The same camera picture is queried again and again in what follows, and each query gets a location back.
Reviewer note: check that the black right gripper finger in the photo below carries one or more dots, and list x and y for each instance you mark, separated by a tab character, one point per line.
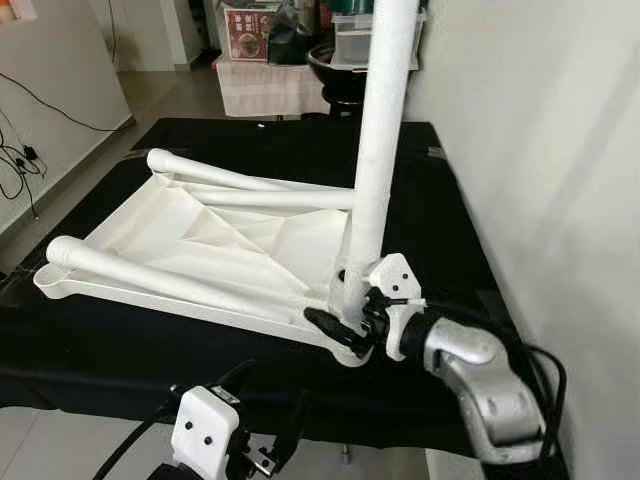
330	326

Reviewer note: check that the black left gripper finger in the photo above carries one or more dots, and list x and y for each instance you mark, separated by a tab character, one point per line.
237	377
293	428

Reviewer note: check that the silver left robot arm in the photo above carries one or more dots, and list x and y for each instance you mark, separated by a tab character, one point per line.
172	472

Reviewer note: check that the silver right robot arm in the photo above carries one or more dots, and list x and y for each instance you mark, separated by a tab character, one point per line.
490	400

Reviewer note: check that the grey tape strip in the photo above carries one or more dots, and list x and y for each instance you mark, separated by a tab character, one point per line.
437	154

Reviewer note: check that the black bag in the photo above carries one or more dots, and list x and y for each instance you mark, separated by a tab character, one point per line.
292	40

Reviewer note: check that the red printed carton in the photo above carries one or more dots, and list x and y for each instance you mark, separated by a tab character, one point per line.
248	30

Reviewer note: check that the green box lid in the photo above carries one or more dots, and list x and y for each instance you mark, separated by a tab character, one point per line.
350	6

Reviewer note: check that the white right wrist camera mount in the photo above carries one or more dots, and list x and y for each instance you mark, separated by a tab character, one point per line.
395	275

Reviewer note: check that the colourful wall picture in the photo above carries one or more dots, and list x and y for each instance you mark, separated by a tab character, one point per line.
15	10

